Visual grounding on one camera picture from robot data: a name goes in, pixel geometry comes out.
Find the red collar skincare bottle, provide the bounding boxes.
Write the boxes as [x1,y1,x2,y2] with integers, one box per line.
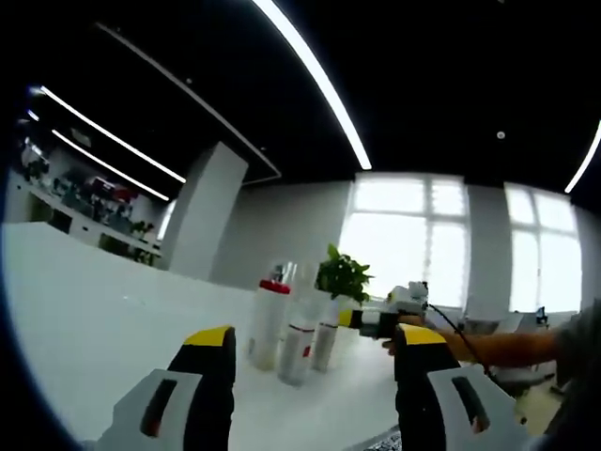
[248,262,292,373]

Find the white office desk row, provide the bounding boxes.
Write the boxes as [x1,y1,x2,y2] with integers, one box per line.
[18,185,163,267]

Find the black cable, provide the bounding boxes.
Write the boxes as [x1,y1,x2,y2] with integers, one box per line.
[424,303,500,384]

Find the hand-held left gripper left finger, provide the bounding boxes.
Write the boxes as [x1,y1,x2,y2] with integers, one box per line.
[96,324,236,451]

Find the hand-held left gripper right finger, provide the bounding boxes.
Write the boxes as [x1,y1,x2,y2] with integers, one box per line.
[393,322,530,451]

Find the potted green plant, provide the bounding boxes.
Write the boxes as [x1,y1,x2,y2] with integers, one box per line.
[315,242,376,325]

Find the white skincare pump bottle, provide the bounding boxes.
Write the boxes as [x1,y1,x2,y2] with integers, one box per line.
[276,262,321,388]

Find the person's right hand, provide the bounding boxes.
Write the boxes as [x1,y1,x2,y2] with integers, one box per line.
[382,313,445,354]

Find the bright window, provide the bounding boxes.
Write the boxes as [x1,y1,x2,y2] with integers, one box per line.
[504,183,584,315]
[337,172,471,312]

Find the white square pillar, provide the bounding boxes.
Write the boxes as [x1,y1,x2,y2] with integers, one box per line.
[159,140,250,283]

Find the long ceiling light strip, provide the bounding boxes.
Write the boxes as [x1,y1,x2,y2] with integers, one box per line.
[252,0,373,171]

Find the clear cap white skincare tube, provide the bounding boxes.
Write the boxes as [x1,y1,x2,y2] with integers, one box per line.
[312,300,340,373]

